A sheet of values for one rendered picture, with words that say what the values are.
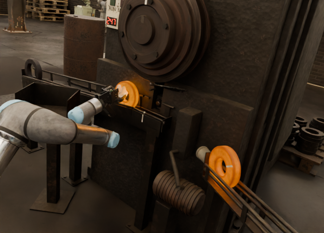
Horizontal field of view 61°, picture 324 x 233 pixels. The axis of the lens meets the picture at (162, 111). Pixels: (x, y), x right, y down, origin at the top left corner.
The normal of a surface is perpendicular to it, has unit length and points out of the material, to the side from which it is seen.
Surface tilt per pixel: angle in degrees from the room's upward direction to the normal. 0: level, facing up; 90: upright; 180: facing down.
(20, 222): 0
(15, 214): 0
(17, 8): 90
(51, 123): 54
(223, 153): 90
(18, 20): 90
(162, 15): 90
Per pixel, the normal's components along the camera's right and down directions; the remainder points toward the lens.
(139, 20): -0.59, 0.22
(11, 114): -0.15, -0.46
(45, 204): 0.14, -0.92
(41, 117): 0.31, -0.47
